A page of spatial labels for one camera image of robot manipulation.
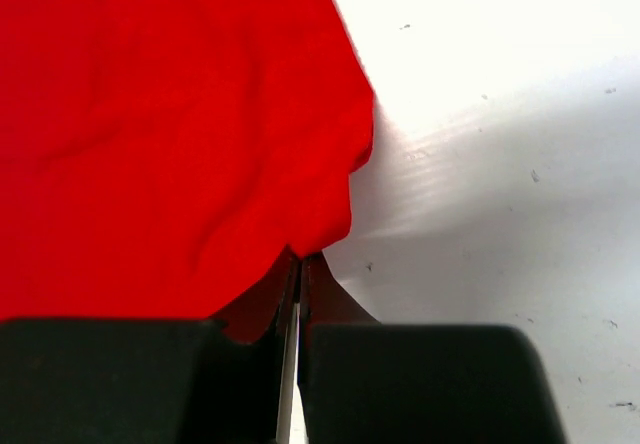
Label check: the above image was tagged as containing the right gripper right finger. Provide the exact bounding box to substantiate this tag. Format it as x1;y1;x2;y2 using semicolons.
298;254;566;443

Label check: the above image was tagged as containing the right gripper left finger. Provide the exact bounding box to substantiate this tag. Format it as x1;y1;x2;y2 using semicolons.
1;256;298;443

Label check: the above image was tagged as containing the red t-shirt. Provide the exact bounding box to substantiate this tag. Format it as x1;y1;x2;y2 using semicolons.
1;0;374;319

